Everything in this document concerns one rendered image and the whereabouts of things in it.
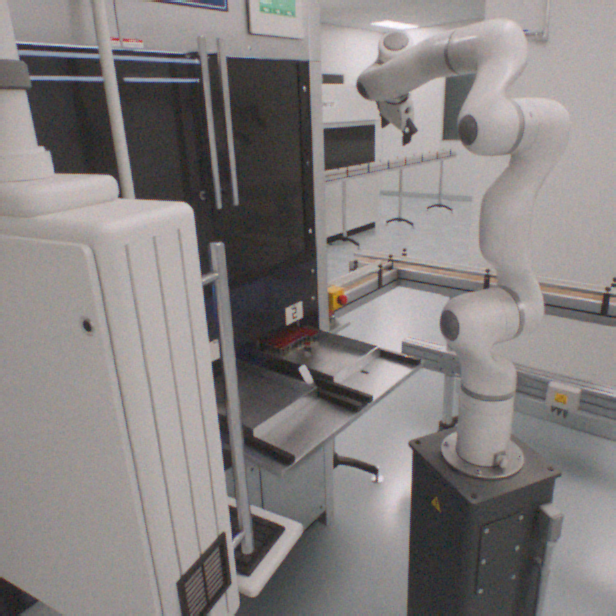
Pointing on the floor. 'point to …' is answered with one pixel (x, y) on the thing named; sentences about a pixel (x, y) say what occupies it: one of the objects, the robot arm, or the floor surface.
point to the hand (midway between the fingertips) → (396, 132)
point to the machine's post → (319, 218)
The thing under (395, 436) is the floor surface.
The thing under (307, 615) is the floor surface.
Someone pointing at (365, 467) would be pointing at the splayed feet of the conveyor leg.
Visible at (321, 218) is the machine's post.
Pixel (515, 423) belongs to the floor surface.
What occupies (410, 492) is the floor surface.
